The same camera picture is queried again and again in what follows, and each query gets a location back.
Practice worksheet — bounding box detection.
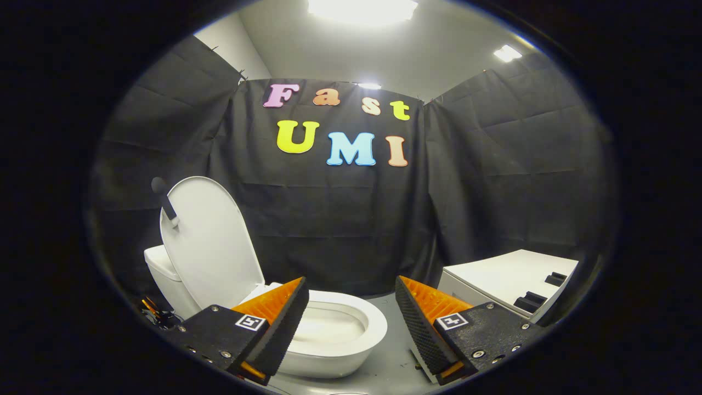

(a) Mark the large ceiling light panel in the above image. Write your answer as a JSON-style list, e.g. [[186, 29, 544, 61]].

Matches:
[[307, 0, 418, 25]]

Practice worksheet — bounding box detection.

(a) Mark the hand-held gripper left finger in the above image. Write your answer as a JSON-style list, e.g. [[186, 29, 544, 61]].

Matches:
[[165, 277, 310, 386]]

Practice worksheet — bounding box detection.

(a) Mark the black backdrop cloth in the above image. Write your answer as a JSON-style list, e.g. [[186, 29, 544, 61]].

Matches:
[[82, 36, 618, 308]]

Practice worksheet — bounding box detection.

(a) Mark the white toilet lid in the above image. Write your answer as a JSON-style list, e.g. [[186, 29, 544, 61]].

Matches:
[[160, 176, 266, 311]]

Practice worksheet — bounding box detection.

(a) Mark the white toilet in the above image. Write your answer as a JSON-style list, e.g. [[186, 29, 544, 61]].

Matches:
[[144, 245, 388, 379]]

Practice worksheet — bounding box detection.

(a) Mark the white drawer cabinet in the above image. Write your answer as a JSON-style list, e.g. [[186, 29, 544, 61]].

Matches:
[[410, 250, 579, 385]]

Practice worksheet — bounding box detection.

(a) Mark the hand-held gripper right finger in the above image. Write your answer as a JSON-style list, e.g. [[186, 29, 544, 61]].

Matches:
[[395, 276, 549, 386]]

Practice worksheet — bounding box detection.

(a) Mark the tangle of orange black cables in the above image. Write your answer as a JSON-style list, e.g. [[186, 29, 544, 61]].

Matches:
[[140, 296, 184, 330]]

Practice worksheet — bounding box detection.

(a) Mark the black lid handle tab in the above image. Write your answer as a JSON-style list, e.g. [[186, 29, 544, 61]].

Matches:
[[151, 177, 180, 228]]

